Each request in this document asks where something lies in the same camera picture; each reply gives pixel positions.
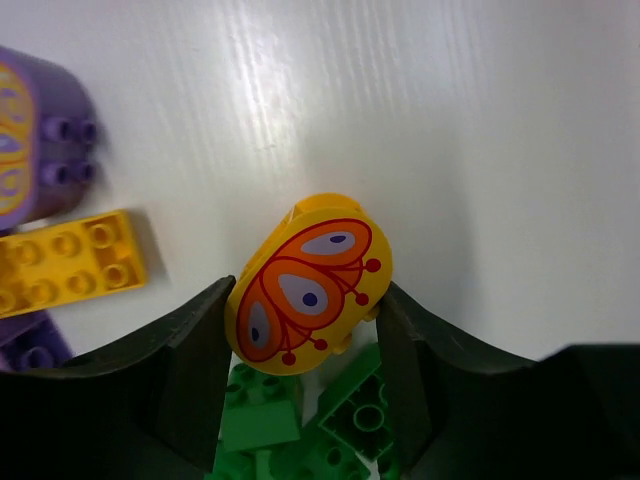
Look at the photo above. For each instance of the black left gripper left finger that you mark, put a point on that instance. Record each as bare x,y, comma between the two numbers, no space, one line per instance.
146,406

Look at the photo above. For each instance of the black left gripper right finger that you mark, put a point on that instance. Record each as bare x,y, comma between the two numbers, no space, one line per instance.
461,408

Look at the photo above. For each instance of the yellow lego plate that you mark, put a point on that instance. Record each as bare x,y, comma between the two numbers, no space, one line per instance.
69,262

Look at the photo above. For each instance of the yellow butterfly lego brick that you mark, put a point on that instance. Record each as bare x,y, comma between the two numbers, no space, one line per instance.
322,271

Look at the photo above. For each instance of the purple butterfly lego brick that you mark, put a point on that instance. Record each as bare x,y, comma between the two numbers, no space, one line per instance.
48,129

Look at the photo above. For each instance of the green square lego brick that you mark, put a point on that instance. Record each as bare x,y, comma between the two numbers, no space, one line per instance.
353,409

